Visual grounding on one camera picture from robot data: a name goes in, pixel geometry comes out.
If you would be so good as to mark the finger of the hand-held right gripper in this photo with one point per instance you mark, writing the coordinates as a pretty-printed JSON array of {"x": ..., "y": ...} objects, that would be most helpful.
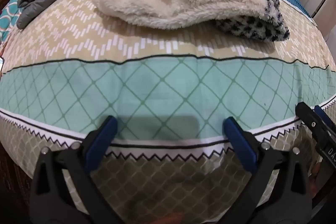
[{"x": 309, "y": 119}]

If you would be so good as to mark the teal patterned cloth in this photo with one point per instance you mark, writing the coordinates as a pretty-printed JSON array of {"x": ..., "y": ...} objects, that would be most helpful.
[{"x": 10, "y": 16}]

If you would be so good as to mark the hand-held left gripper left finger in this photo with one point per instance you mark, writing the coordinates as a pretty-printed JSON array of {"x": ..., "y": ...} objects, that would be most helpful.
[{"x": 101, "y": 137}]

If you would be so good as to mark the patterned bed sheet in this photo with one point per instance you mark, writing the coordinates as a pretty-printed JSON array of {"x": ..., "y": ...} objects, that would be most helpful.
[{"x": 157, "y": 87}]

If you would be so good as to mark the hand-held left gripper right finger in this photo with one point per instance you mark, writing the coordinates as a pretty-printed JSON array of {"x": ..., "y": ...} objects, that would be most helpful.
[{"x": 240, "y": 137}]

